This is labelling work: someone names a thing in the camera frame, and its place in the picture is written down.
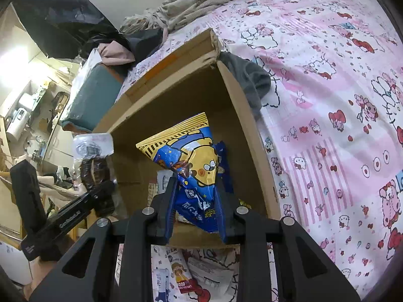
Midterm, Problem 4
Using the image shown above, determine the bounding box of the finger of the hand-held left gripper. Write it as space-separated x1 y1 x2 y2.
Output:
86 180 115 202

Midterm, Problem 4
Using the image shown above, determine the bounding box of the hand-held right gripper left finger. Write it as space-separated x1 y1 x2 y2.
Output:
28 176 180 302

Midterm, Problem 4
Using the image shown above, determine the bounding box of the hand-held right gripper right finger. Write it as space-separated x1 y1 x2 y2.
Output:
216 179 361 302

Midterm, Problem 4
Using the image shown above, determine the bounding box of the clear dark cookie packet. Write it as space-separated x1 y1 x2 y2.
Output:
73 133 117 217

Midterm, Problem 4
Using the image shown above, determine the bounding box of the red white snack packet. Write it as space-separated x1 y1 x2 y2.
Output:
170 255 194 293

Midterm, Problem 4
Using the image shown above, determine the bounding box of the small blue snack packet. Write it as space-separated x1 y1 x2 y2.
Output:
154 267 171 302

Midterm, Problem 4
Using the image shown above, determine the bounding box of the brown cardboard box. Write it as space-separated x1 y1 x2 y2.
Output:
93 28 281 249

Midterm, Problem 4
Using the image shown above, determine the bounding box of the person's left forearm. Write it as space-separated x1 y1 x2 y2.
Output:
23 242 68 296

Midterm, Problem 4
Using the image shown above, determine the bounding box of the white water heater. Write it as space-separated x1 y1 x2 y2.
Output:
6 107 29 142

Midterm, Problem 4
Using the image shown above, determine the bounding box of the white plastic bag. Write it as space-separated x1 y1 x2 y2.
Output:
72 49 104 85

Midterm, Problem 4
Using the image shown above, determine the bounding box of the pink cloth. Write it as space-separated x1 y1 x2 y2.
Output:
97 42 136 66

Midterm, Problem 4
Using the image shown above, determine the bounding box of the grey cloth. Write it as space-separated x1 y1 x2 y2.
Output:
219 51 272 118

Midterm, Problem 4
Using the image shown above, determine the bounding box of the dark cloth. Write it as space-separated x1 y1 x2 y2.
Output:
126 28 164 63

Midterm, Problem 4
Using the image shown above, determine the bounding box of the black plastic bag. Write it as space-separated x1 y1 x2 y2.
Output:
13 0 126 60

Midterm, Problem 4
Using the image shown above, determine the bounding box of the crumpled beige printed blanket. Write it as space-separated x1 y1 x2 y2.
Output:
121 0 266 33

